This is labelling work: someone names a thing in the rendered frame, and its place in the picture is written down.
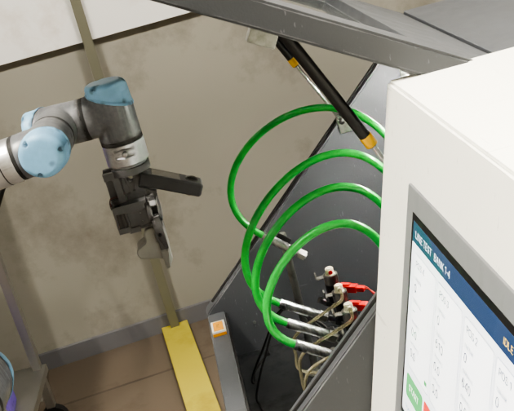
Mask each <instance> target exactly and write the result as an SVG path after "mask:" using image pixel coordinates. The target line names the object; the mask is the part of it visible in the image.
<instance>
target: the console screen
mask: <svg viewBox="0 0 514 411"><path fill-rule="evenodd" d="M395 411H514V289H513V288H512V287H511V286H510V285H509V284H508V283H507V282H506V281H505V280H504V279H503V278H502V277H501V276H500V275H499V274H498V273H497V272H496V271H495V270H494V269H493V268H492V267H491V266H490V265H489V264H488V263H487V262H486V261H485V260H484V259H483V258H482V257H481V256H480V255H479V253H478V252H477V251H476V250H475V249H474V248H473V247H472V246H471V245H470V244H469V243H468V242H467V241H466V240H465V239H464V238H463V237H462V236H461V234H460V233H459V232H458V231H457V230H456V229H455V228H454V227H453V226H452V225H451V224H450V223H449V222H448V221H447V220H446V219H445V218H444V217H443V216H442V214H441V213H440V212H439V211H438V210H437V209H436V208H435V207H434V206H433V205H432V204H431V203H430V202H429V201H428V200H427V199H426V198H425V197H424V195H423V194H422V193H421V192H420V191H419V190H418V189H417V188H416V187H415V186H414V185H413V184H412V183H409V187H408V200H407V214H406V228H405V254H404V268H403V282H402V296H401V323H400V337H399V351H398V364H397V391H396V404H395Z"/></svg>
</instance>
